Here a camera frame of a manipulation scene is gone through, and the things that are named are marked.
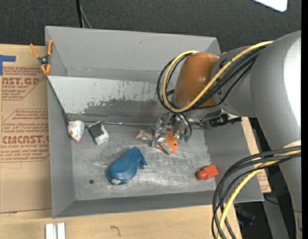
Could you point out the orange and white toy fish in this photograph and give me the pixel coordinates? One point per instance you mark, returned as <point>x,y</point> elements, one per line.
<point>172,142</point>

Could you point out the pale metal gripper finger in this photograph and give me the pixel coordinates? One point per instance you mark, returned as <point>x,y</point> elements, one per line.
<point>165,149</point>
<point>159,139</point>

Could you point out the black cylinder on white bracket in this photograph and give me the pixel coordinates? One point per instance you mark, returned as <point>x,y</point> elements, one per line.
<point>220,121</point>

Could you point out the grey metal bin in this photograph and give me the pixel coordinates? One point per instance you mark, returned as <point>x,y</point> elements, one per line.
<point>169,178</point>

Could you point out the small grey and white box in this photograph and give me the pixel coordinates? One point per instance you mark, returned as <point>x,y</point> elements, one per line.
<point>98,133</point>

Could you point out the brown cardboard board, red print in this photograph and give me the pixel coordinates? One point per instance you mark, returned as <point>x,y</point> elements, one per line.
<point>24,183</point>

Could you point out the white toy chicken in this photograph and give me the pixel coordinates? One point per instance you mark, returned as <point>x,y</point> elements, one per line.
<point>75,129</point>

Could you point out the red block with round end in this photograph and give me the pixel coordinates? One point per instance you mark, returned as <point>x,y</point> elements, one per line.
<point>208,172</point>

